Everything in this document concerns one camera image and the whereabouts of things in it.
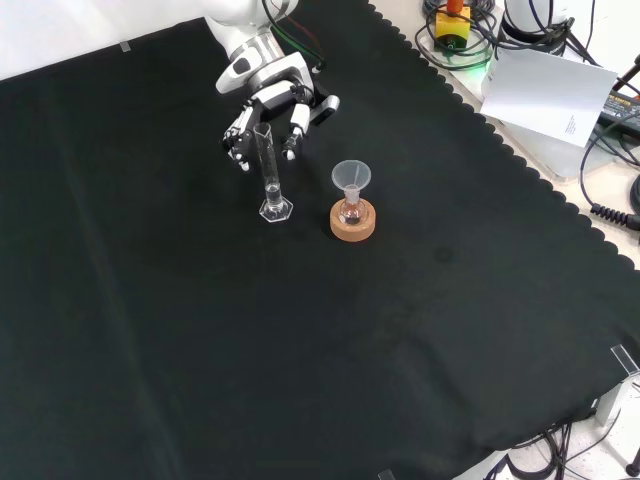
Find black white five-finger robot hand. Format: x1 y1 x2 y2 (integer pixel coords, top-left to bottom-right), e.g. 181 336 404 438
215 49 326 174

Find clear glass graduated cylinder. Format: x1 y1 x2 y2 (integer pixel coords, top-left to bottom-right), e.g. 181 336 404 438
253 122 295 224

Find clear plastic funnel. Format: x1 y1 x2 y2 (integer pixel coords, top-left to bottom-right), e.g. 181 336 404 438
330 159 373 201

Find small round-bottom glass flask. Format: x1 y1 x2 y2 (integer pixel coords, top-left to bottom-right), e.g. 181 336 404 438
338 184 364 226

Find yellow stop button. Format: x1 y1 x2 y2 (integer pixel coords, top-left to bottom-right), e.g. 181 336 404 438
434 0 473 54

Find black cloth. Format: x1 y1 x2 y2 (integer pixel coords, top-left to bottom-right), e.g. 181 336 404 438
0 0 640 480

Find pale board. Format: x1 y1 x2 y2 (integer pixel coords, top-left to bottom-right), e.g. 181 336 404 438
479 41 619 149

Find pale grey box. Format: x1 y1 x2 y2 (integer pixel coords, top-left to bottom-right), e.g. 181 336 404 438
487 117 599 182

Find black power adapter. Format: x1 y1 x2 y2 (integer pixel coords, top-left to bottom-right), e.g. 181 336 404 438
597 89 640 136

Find black tripod leg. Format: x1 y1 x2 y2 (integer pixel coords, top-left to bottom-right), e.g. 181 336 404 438
613 53 640 92

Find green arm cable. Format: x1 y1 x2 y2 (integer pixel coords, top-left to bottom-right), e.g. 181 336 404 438
272 24 325 71

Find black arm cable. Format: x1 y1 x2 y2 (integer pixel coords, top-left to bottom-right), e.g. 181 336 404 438
262 0 329 74

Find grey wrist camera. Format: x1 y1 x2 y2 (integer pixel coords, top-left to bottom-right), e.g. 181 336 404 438
308 93 342 127

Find cork ring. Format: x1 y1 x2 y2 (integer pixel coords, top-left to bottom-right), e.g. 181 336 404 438
329 197 377 242

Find black cable loops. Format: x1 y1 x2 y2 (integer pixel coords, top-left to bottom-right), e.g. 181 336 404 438
414 0 499 71

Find black coiled cable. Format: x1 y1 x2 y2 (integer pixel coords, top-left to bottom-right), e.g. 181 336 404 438
579 124 640 229

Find black floor cable bundle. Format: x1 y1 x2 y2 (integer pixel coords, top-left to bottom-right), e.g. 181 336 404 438
482 422 640 480

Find aluminium bracket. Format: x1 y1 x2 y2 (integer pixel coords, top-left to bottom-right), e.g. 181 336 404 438
593 372 640 427

